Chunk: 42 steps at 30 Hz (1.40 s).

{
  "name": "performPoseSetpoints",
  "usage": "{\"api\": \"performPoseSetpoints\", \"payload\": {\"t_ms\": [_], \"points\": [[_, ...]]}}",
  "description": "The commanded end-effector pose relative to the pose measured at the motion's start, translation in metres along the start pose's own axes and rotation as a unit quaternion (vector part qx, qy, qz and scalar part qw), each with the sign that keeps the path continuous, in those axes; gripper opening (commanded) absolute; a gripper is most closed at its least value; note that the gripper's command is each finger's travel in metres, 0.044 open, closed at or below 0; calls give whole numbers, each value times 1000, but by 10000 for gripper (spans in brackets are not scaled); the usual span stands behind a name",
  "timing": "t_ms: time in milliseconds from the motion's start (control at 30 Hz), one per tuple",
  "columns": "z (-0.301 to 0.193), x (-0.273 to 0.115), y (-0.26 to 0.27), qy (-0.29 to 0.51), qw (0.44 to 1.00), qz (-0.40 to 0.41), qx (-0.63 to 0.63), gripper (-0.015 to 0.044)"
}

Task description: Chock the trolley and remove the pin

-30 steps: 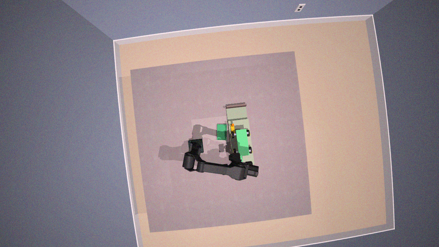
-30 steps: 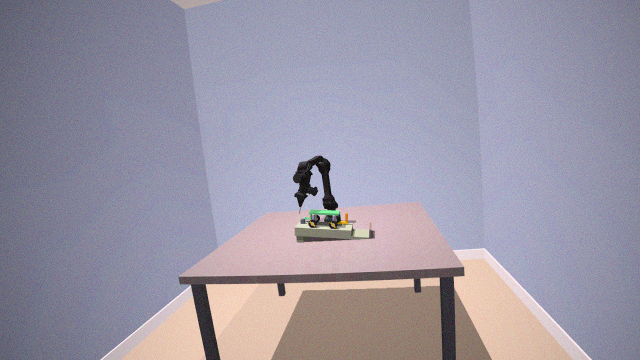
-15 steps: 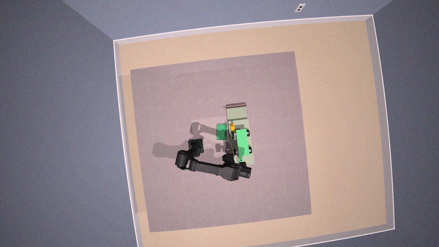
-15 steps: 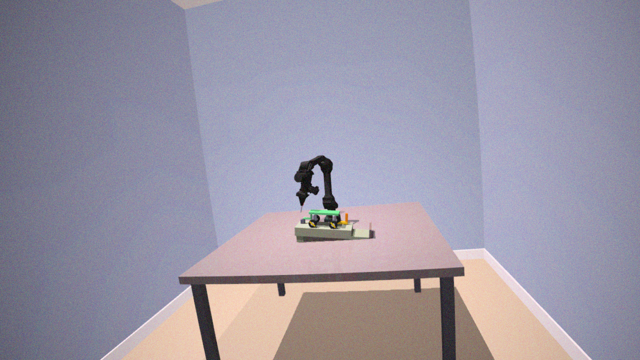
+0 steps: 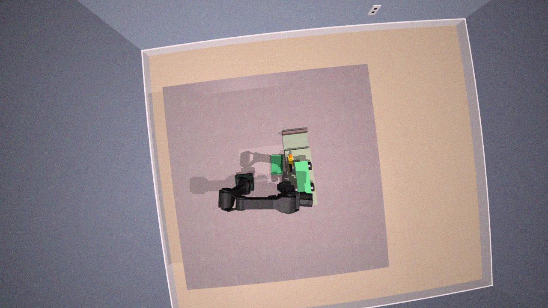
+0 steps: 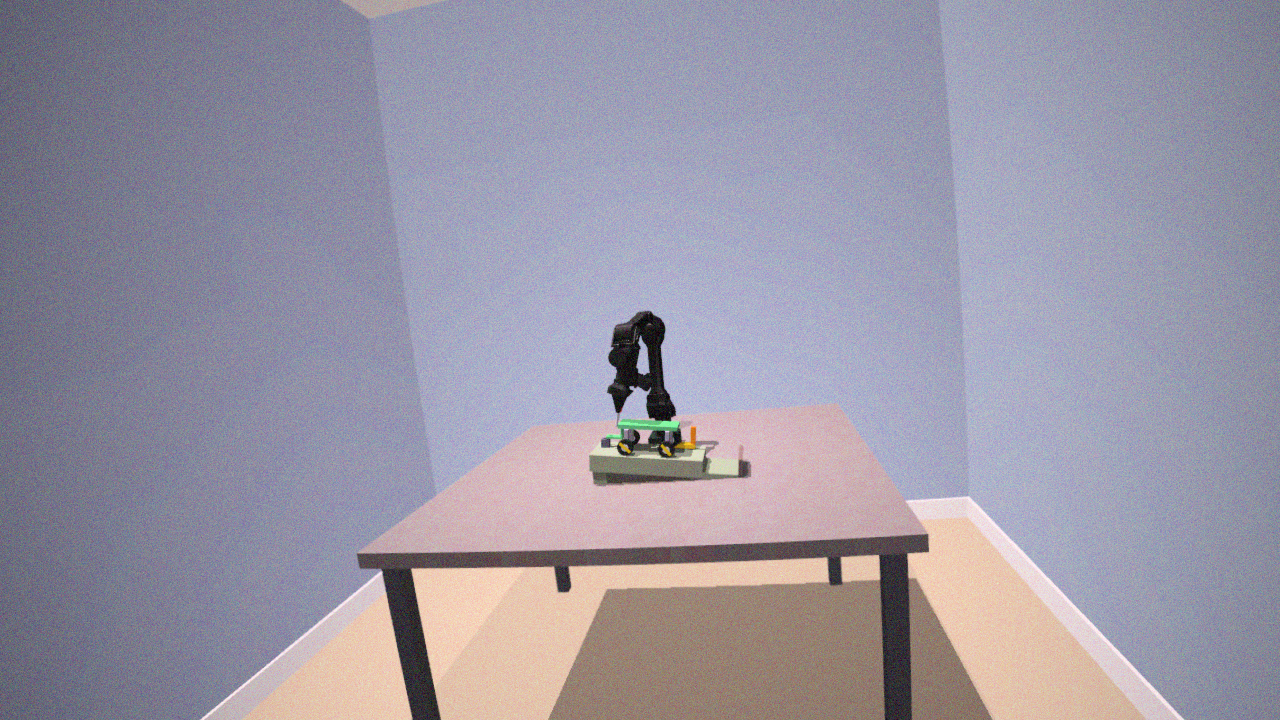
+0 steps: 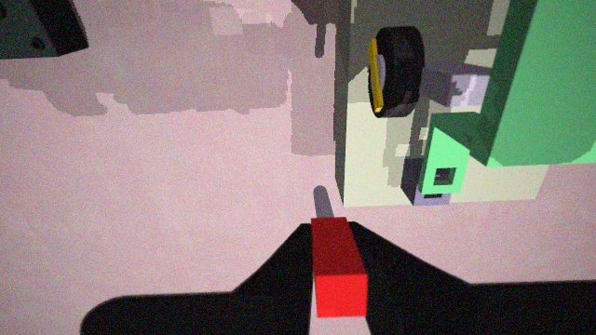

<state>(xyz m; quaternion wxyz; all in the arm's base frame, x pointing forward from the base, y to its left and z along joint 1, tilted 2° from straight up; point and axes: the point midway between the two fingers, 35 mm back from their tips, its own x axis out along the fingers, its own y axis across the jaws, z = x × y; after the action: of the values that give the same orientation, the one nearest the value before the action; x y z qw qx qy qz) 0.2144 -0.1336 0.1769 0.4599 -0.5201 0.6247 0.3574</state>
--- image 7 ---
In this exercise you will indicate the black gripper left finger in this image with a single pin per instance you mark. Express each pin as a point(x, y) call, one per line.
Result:
point(275, 300)

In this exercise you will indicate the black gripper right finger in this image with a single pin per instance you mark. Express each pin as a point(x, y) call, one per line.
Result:
point(409, 296)

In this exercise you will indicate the red-headed pin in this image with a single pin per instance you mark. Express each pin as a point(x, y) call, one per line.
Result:
point(339, 274)

